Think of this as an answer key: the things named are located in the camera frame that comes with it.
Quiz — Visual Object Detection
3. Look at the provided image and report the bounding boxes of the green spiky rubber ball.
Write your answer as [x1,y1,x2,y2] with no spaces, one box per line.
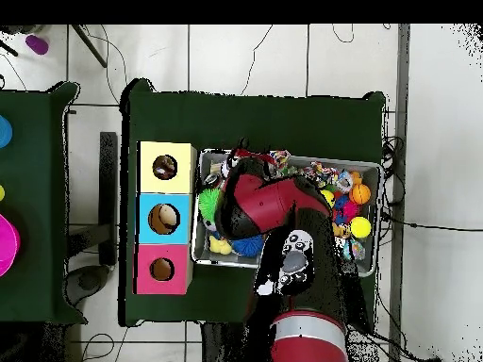
[198,188,224,220]

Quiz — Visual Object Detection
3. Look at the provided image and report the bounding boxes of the white toy baseball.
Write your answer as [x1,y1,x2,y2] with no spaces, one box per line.
[220,157,237,178]

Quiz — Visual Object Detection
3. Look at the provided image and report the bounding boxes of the grey round floor base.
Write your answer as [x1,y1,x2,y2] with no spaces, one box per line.
[63,264,111,306]

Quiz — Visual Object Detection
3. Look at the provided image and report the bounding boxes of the yellow duck plush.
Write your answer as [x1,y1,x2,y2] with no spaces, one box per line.
[208,235,234,256]

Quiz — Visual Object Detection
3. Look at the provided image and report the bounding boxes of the pink round disc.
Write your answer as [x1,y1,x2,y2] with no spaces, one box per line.
[0,212,21,278]

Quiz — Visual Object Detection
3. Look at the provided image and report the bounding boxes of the black rod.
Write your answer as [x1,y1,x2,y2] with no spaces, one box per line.
[71,24,108,69]

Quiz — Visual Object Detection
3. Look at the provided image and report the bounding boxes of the yellow tennis ball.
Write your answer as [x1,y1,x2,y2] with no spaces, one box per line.
[349,216,373,239]

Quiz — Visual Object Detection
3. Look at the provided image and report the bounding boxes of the blue round object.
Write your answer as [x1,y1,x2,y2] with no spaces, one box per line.
[0,114,13,149]

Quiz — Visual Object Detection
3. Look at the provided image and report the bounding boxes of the multicoloured patterned cloth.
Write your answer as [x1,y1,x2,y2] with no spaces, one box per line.
[307,161,339,188]
[271,149,291,171]
[153,156,177,179]

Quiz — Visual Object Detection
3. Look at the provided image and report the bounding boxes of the orange toy basketball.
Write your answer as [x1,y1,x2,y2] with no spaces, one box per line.
[348,183,372,206]

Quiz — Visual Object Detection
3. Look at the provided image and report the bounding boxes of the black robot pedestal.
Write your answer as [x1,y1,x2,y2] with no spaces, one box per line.
[201,321,273,362]

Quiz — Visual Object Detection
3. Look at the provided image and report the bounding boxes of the purple bottle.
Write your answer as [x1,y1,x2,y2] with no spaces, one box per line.
[25,34,50,57]

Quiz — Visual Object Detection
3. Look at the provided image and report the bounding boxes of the shallow clear mesh bin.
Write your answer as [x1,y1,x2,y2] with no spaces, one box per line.
[190,148,382,278]

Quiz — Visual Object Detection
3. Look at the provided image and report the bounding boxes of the dark green side table cloth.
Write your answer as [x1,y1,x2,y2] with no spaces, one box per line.
[0,80,89,325]

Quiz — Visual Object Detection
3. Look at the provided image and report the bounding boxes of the thin black floor cable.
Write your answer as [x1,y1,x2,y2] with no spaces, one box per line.
[240,24,274,96]

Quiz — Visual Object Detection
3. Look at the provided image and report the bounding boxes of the silver drinks can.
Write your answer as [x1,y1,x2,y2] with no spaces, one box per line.
[203,172,224,189]

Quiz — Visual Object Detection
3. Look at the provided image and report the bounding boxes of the wooden box with three holes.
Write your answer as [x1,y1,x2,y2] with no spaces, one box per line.
[135,140,197,296]

